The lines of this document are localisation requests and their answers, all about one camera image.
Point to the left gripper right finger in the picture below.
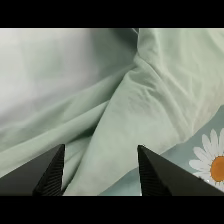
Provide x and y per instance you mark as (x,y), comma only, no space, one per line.
(166,178)

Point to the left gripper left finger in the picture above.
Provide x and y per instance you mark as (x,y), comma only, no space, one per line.
(43,175)

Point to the pale green T-shirt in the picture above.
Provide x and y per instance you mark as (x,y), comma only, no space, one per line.
(140,100)

